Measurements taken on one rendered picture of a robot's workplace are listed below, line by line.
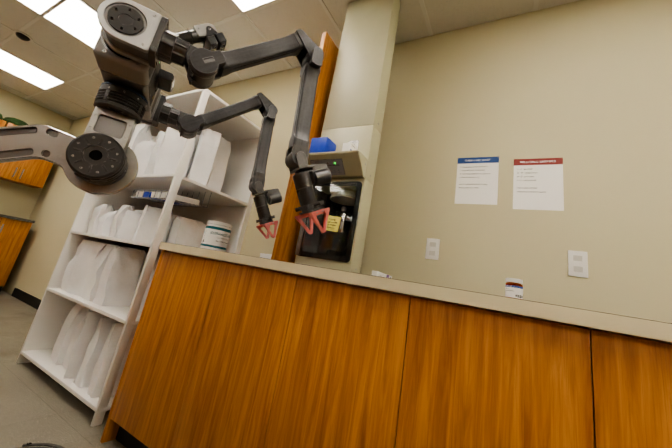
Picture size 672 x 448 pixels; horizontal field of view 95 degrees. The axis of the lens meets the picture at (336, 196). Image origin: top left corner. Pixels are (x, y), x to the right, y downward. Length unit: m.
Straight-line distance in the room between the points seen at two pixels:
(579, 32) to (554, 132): 0.61
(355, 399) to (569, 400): 0.57
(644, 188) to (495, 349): 1.13
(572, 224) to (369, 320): 1.10
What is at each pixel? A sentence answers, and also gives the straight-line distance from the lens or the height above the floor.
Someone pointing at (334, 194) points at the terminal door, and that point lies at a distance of 1.57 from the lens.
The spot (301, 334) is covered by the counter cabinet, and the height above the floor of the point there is 0.69.
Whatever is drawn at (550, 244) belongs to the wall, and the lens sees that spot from 1.77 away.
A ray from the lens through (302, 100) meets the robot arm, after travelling 1.09.
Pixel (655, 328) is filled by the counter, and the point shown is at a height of 0.92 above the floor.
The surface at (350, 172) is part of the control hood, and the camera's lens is 1.53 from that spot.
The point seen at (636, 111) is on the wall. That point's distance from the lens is 2.06.
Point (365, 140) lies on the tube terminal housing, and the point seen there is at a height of 1.62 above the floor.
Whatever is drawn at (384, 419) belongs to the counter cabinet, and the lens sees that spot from 1.13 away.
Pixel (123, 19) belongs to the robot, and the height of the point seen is 1.45.
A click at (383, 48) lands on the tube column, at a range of 1.95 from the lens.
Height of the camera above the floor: 0.90
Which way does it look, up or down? 15 degrees up
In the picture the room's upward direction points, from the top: 10 degrees clockwise
